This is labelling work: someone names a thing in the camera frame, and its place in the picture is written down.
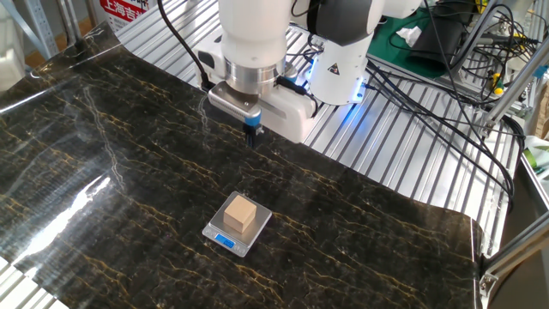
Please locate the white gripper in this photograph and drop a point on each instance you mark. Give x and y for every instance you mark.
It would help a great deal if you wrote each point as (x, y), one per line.
(296, 118)

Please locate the light wooden cube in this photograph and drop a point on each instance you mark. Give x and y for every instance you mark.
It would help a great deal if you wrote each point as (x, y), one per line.
(240, 212)

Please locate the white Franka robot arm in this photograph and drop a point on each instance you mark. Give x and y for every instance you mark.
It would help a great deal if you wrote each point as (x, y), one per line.
(253, 26)

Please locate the silver digital pocket scale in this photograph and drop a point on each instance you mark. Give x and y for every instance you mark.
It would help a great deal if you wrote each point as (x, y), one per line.
(258, 223)

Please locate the black marble pattern mat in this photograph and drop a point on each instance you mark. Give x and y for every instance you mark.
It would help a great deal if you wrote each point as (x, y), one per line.
(128, 171)

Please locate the green cutting mat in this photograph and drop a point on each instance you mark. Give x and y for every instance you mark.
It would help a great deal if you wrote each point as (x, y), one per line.
(386, 47)

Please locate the red white printed sign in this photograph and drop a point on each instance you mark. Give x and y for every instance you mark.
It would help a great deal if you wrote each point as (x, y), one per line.
(122, 10)

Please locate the crumpled white paper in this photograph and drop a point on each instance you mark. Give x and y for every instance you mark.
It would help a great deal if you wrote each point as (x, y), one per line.
(409, 35)

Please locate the black pouch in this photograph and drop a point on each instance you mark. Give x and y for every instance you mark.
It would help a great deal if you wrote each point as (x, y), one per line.
(437, 43)

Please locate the grey metal pole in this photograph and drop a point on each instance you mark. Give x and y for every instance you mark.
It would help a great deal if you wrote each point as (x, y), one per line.
(70, 21)

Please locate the grey slotted shelf upright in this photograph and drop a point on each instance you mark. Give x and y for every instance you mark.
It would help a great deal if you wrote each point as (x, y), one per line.
(40, 26)

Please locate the white box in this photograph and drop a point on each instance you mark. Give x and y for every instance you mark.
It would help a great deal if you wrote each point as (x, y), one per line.
(10, 64)

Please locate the green white bag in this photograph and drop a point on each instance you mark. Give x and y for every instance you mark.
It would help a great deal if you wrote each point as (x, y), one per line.
(536, 156)

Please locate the aluminium frame post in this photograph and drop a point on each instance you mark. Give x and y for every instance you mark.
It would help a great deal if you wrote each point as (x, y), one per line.
(514, 90)
(476, 38)

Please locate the aluminium frame profile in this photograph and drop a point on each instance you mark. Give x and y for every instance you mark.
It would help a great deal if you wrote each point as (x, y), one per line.
(514, 249)

